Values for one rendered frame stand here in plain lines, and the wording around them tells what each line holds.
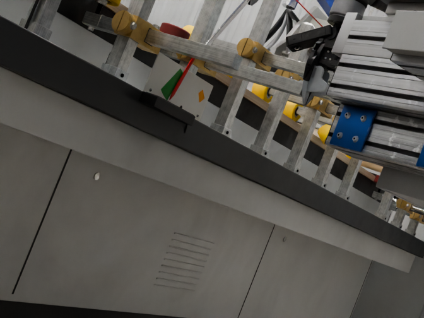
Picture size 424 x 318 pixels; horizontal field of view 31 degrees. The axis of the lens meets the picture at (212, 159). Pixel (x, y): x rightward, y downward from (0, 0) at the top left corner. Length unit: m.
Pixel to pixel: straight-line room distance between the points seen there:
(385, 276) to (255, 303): 1.39
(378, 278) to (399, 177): 2.89
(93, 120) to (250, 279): 1.49
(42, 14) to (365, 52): 0.62
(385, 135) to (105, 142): 0.64
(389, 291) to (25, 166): 2.85
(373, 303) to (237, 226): 1.75
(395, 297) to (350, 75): 2.94
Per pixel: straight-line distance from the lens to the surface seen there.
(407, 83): 1.45
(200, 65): 1.94
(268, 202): 2.51
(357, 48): 1.57
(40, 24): 1.53
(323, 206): 2.80
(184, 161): 2.04
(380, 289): 4.42
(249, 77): 1.88
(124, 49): 1.72
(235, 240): 2.84
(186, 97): 1.93
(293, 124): 2.91
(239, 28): 12.07
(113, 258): 2.30
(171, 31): 2.01
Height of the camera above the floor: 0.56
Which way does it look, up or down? 2 degrees up
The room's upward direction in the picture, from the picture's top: 22 degrees clockwise
